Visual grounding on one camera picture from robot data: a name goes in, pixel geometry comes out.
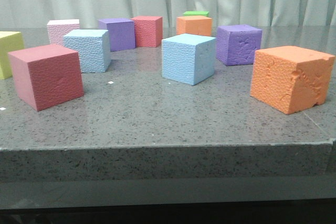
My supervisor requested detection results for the orange foam cube back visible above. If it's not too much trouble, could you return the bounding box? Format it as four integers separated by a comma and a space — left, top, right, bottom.
176, 16, 212, 36

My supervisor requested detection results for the pink foam cube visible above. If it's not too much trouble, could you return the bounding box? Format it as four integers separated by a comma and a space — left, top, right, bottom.
47, 19, 80, 46

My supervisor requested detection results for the green foam cube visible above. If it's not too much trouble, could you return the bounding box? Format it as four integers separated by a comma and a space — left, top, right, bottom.
183, 11, 209, 17

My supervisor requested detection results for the purple foam cube back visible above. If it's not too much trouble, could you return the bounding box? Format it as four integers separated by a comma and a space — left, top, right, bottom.
98, 18, 135, 51

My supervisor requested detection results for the yellow foam cube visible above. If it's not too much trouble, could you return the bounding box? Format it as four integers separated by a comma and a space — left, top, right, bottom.
1, 31, 24, 80

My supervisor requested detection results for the orange foam cube front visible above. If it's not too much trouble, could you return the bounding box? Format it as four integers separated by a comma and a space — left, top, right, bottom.
250, 46, 335, 114

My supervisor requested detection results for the purple foam cube right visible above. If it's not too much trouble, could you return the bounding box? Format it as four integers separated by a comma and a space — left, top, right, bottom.
216, 25, 263, 66

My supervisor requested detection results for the light blue foam cube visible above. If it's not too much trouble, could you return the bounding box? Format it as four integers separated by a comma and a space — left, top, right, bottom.
162, 34, 216, 86
63, 29, 111, 73

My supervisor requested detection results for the red foam cube back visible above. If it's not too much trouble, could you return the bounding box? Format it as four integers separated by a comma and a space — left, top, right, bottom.
131, 16, 163, 47

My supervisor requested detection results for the red foam cube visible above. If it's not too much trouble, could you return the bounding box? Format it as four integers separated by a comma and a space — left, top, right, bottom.
8, 44, 84, 111
131, 16, 163, 47

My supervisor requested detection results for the orange foam cube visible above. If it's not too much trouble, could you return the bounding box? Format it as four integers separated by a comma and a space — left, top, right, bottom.
250, 46, 335, 114
176, 16, 212, 36

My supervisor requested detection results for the purple foam cube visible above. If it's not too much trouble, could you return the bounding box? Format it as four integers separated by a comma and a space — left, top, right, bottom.
216, 25, 263, 66
98, 18, 135, 51

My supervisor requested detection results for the red foam cube front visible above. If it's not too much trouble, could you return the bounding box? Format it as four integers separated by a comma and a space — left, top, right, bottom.
8, 44, 84, 111

